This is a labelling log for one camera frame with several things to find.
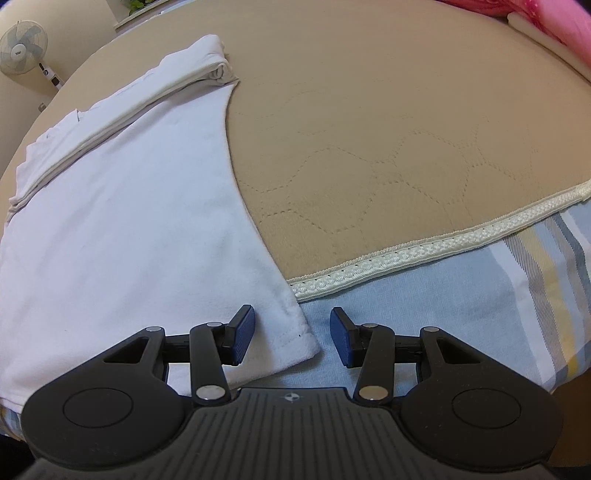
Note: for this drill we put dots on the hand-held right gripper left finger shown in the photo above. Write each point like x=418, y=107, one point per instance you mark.
x=242, y=337

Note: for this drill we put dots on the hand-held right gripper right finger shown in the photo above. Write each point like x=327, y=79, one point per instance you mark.
x=342, y=339

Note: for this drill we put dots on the white long-sleeved shirt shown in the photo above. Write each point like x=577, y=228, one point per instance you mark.
x=138, y=221

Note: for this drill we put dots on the striped bed sheet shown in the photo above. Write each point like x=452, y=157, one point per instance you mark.
x=438, y=286

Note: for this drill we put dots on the beige quilted mattress pad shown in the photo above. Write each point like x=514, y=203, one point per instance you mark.
x=392, y=115

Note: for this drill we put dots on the white window sill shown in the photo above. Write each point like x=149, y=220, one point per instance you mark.
x=124, y=21

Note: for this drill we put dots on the potted green plant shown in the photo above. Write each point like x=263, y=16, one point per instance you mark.
x=138, y=4

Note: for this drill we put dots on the white bedding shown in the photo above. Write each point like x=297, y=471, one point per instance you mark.
x=535, y=32

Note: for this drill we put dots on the white standing fan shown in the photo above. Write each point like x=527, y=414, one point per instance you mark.
x=21, y=46

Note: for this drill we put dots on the pink floral quilt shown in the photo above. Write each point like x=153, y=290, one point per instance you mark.
x=568, y=18

